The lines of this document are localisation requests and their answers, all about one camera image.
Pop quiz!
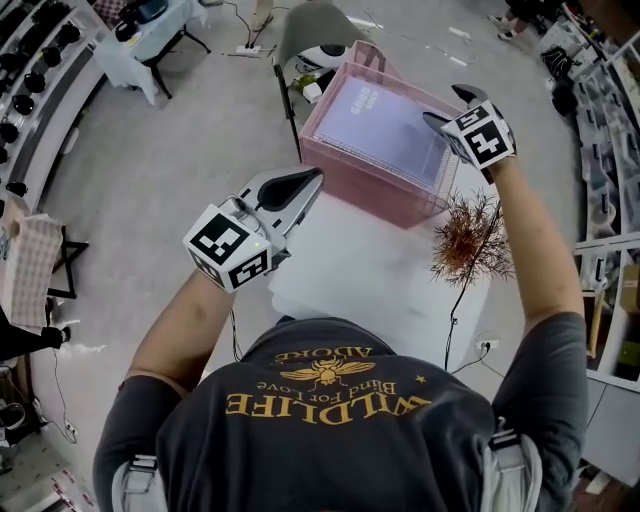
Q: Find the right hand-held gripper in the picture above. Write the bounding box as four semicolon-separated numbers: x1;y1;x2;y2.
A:
421;83;518;184

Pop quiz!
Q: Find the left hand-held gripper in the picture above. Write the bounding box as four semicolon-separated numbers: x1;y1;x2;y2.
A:
181;165;327;295

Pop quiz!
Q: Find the pink translucent storage box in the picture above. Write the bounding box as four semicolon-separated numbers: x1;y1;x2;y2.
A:
298;39;465;230

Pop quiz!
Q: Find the purple spiral notebook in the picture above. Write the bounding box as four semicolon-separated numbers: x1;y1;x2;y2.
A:
316;74;450;182

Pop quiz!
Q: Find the person's left forearm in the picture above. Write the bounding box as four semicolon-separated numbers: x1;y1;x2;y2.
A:
126;269;237;392

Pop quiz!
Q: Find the person's right forearm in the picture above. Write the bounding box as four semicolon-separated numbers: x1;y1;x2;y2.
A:
485;159;587;342

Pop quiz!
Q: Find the black bag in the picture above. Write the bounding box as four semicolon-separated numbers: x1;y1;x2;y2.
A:
541;44;575;77

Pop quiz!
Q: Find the white round device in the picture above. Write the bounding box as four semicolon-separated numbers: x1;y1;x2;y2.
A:
294;43;347;72

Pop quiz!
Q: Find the grey chair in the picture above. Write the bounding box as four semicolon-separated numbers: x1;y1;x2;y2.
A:
272;1;377;164

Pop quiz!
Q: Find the white shelving unit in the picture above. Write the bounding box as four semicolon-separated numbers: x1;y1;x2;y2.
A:
542;0;640;392

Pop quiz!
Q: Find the white cloth covered table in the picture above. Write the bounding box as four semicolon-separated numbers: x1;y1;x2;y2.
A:
93;0;212;107

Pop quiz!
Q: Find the dried brown plant branch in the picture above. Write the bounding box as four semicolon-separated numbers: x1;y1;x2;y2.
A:
443;199;504;374

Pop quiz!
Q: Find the dark blue container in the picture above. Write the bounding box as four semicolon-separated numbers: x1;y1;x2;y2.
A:
131;0;167;22

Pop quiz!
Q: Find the white display shelf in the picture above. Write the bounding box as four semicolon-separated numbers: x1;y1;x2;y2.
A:
0;0;109;212

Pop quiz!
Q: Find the checked cloth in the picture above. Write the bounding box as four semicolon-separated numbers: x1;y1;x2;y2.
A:
0;211;67;330
91;0;127;19

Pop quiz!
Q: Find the grey printed t-shirt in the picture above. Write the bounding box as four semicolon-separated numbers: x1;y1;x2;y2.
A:
92;312;592;512

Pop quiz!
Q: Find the row of black bags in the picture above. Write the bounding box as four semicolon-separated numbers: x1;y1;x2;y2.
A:
0;0;84;199

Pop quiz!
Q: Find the white cabinet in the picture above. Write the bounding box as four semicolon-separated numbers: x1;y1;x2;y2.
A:
581;369;640;486

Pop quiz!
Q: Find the thin grey cable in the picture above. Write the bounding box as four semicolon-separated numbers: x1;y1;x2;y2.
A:
226;306;245;364

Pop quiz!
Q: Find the grey shoulder strap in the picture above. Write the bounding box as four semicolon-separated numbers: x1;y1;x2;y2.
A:
111;453;167;512
481;430;545;512

